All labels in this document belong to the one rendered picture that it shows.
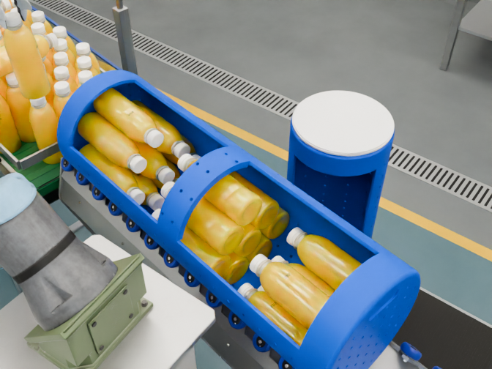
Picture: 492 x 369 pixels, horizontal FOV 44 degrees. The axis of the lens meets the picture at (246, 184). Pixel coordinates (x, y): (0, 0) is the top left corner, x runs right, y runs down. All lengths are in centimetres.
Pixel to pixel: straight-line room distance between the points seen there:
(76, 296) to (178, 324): 22
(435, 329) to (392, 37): 226
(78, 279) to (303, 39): 321
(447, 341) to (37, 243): 169
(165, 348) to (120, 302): 12
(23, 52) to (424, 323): 164
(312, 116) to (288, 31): 244
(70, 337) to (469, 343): 168
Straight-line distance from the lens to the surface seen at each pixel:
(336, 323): 105
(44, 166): 182
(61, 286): 98
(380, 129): 168
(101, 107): 152
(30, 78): 159
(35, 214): 99
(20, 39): 155
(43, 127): 173
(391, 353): 136
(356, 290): 106
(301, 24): 419
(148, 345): 109
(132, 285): 105
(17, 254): 99
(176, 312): 112
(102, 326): 103
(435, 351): 233
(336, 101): 176
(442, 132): 342
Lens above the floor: 208
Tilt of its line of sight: 45 degrees down
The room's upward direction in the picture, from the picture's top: straight up
